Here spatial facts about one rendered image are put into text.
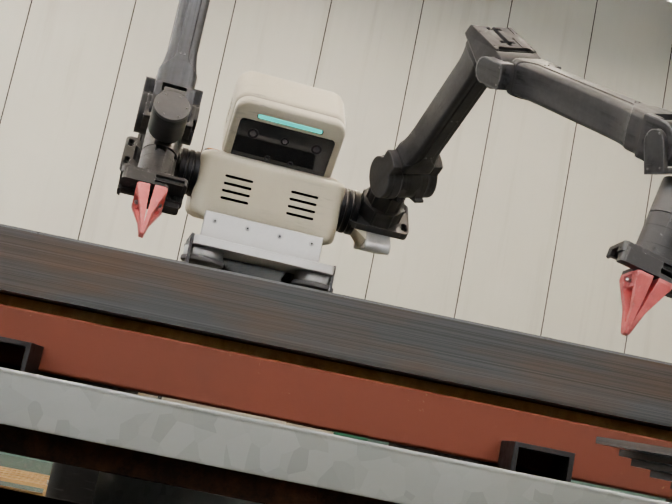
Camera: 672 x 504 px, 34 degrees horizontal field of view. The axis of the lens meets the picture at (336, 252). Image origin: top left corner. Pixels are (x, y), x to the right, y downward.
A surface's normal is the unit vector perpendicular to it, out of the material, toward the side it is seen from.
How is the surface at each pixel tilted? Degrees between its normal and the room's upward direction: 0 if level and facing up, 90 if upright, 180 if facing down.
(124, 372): 90
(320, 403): 90
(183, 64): 90
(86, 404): 90
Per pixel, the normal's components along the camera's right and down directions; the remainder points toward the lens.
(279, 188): 0.19, 0.02
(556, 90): -0.90, -0.03
